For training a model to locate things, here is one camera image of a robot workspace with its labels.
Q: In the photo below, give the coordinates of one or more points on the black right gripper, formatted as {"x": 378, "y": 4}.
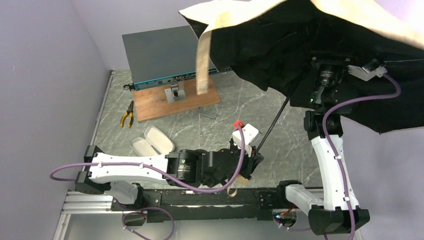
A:
{"x": 327, "y": 66}

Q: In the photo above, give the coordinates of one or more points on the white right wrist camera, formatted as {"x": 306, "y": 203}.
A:
{"x": 372, "y": 69}

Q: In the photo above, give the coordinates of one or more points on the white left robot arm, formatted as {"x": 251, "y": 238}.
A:
{"x": 118, "y": 176}

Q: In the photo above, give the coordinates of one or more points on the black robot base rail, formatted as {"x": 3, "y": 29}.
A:
{"x": 183, "y": 205}

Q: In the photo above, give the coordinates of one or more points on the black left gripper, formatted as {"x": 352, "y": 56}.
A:
{"x": 247, "y": 160}

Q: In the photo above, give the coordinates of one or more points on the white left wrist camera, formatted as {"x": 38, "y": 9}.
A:
{"x": 252, "y": 136}

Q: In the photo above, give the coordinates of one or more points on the grey plastic bracket piece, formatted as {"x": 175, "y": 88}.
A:
{"x": 208, "y": 114}

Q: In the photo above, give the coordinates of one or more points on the beige umbrella case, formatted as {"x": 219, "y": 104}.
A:
{"x": 154, "y": 142}

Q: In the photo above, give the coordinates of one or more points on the grey metal stand bracket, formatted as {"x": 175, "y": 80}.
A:
{"x": 175, "y": 93}

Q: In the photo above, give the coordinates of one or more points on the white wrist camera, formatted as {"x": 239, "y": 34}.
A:
{"x": 252, "y": 136}
{"x": 372, "y": 69}

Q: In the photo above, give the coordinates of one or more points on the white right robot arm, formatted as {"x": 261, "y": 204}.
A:
{"x": 339, "y": 211}

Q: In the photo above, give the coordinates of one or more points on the beige umbrella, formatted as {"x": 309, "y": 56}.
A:
{"x": 268, "y": 43}

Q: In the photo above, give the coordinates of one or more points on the wooden base board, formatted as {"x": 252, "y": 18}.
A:
{"x": 158, "y": 102}

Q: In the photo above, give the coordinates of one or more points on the yellow handled pliers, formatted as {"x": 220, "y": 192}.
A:
{"x": 128, "y": 114}

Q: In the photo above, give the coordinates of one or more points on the grey network switch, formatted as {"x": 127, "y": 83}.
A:
{"x": 160, "y": 57}

